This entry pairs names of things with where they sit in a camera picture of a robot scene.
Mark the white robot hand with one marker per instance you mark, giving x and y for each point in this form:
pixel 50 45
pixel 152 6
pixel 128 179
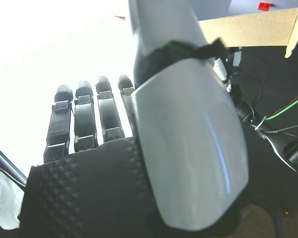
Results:
pixel 188 136

